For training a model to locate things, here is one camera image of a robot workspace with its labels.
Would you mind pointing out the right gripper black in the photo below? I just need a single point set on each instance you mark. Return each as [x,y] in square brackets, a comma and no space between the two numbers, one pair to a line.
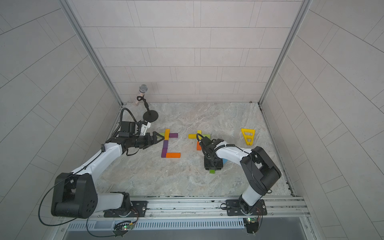
[207,166]

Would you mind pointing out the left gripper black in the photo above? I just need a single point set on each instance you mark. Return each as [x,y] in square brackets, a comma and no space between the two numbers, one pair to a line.
[154,141]

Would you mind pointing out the purple block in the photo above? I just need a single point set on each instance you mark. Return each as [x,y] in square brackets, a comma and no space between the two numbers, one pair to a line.
[164,152]
[173,135]
[165,144]

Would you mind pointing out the red-orange block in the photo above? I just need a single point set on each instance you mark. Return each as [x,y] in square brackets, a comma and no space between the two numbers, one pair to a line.
[198,146]

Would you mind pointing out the amber long block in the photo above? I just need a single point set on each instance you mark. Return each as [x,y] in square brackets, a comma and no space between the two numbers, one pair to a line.
[167,134]

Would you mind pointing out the orange long block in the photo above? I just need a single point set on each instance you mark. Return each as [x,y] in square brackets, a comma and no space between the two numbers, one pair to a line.
[173,155]

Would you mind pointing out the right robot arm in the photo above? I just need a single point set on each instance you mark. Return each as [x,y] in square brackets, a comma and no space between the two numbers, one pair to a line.
[261,172]

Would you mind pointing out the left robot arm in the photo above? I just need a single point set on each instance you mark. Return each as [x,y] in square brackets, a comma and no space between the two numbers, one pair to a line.
[74,193]

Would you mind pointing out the microphone on black stand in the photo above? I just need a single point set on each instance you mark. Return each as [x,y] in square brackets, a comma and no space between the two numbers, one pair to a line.
[150,115]

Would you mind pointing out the right circuit board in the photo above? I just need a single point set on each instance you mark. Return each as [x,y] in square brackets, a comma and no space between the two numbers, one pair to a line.
[252,225]

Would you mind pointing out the circuit board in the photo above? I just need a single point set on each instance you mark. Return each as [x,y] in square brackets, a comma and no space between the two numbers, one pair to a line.
[252,225]
[120,229]

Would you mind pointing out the left circuit board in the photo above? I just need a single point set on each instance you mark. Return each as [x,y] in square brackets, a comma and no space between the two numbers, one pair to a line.
[120,229]

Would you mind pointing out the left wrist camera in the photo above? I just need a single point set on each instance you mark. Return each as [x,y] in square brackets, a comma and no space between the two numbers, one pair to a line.
[144,127]

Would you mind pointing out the yellow triangle frame piece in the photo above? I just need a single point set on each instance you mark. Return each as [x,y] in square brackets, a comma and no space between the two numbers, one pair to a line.
[249,136]

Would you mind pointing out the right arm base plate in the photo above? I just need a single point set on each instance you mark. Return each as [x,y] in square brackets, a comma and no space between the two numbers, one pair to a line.
[241,208]

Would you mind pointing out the aluminium rail frame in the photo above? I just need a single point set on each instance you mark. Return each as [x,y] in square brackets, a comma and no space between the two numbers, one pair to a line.
[191,213]

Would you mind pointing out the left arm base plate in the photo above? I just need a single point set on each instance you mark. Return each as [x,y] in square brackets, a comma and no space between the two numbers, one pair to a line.
[134,210]

